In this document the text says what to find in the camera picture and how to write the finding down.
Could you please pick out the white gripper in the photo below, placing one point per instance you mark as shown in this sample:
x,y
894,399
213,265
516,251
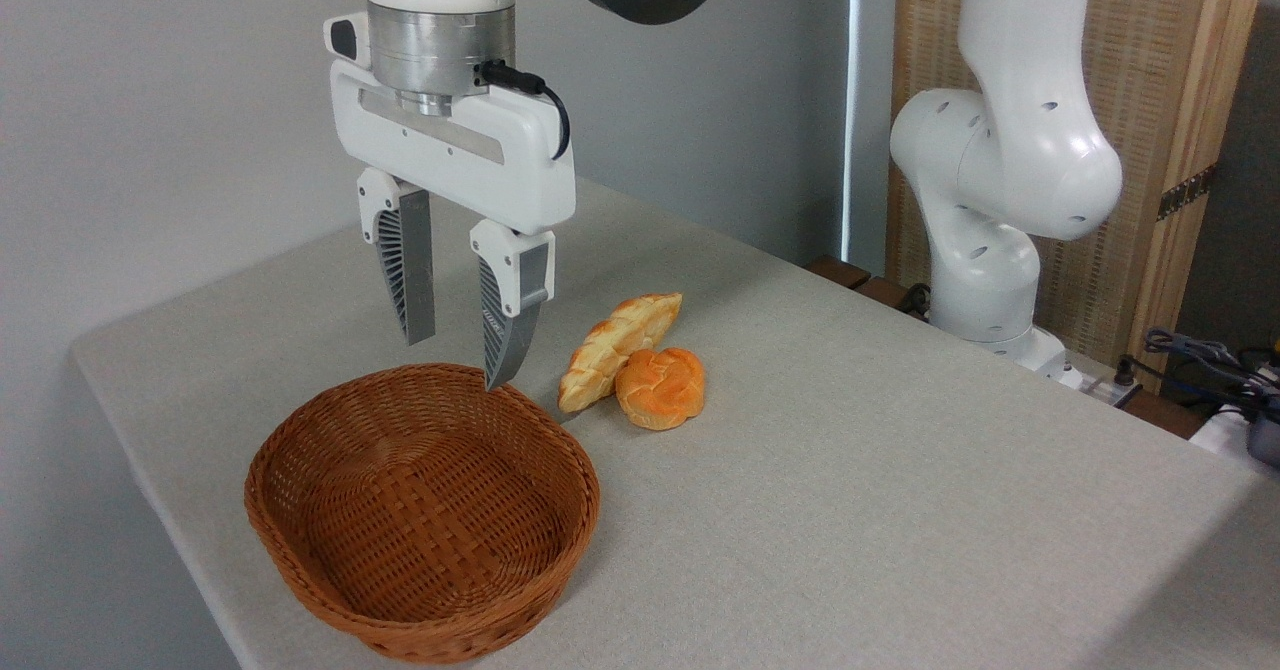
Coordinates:
x,y
450,155

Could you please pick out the long braided bread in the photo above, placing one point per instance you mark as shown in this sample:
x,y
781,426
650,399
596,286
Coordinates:
x,y
610,345

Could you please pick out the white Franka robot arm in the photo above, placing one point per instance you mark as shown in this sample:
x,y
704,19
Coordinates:
x,y
1010,150

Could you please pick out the round orange bread bun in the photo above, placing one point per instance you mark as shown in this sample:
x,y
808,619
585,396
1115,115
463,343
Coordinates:
x,y
660,390

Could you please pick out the brown wicker basket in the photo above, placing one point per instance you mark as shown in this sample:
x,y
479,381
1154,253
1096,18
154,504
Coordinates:
x,y
420,510

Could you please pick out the black power plug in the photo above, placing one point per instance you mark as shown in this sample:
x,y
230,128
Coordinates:
x,y
1127,370

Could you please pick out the wooden rattan folding screen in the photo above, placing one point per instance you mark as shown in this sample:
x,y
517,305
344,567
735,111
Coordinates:
x,y
1150,70

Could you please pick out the dark metal screen hinge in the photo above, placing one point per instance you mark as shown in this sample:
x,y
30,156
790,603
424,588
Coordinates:
x,y
1185,193

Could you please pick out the white vertical wall trim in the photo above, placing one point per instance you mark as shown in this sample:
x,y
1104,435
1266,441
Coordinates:
x,y
851,100

